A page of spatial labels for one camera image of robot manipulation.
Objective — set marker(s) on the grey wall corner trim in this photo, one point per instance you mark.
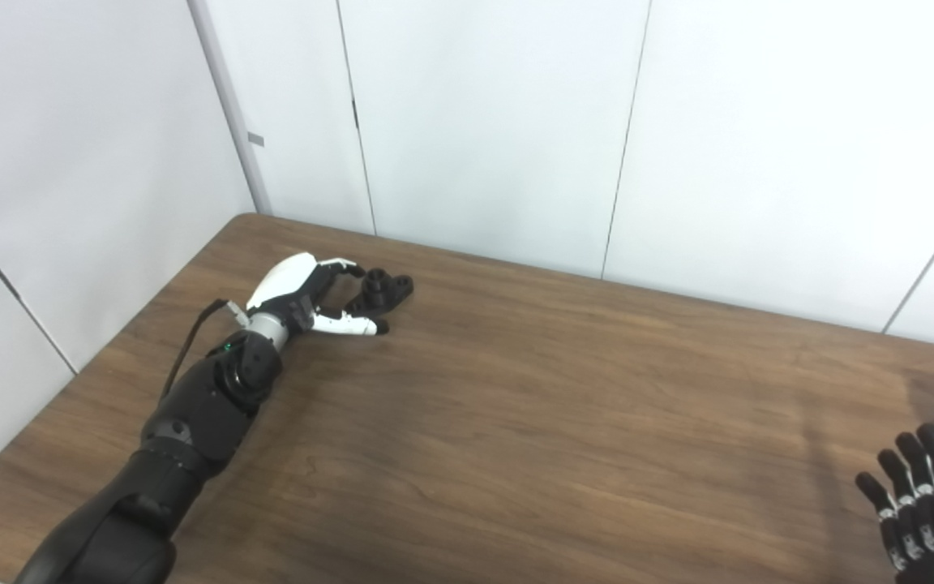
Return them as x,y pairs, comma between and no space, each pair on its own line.
228,105

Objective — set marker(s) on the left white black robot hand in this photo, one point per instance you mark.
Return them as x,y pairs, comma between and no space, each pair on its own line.
284,280

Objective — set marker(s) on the black plastic holder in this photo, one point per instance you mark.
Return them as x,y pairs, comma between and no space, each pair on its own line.
378,292

